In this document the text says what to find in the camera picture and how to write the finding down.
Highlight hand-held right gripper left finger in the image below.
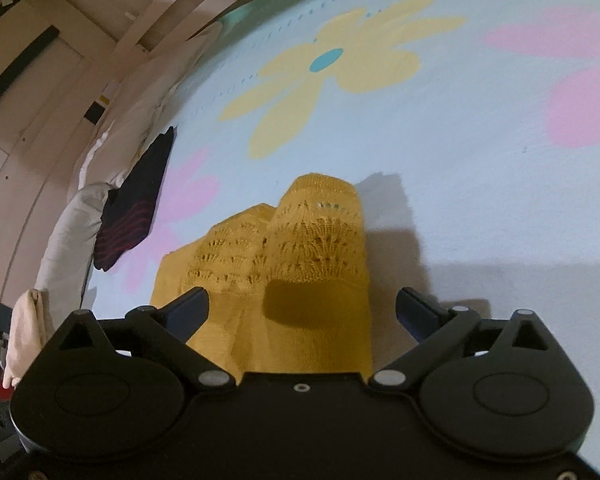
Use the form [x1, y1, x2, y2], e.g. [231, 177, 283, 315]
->
[55, 286, 231, 391]

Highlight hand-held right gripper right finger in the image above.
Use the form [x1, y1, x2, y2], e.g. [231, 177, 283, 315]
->
[369, 286, 551, 391]

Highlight yellow knit sweater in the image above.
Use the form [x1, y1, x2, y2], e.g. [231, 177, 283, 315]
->
[149, 172, 374, 380]

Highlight folded dark striped clothes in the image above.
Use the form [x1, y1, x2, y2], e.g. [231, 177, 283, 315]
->
[92, 126, 176, 274]

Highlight cream cloth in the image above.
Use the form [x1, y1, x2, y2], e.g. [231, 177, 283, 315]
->
[2, 287, 52, 390]

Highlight white pillow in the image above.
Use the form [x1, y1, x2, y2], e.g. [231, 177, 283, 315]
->
[34, 182, 113, 321]
[77, 21, 223, 196]

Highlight floral bedsheet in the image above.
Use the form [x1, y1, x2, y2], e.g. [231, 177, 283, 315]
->
[80, 0, 600, 466]

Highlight white wooden headboard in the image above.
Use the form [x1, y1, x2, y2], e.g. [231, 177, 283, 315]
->
[114, 0, 366, 57]

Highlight wall socket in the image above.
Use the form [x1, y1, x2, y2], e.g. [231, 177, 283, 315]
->
[86, 94, 110, 127]

